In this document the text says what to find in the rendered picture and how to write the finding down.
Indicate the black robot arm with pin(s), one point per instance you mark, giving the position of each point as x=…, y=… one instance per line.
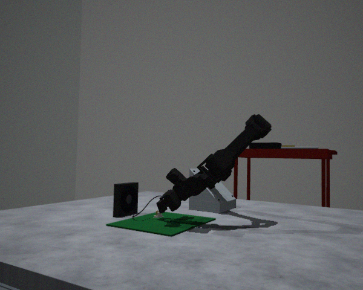
x=220, y=163

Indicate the black cable with plug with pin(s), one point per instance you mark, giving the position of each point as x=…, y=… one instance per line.
x=161, y=209

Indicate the green circuit board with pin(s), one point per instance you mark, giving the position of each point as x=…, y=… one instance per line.
x=168, y=224

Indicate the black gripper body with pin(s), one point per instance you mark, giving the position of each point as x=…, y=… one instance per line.
x=173, y=198

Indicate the black cooling fan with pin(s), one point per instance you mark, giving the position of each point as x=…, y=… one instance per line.
x=125, y=199

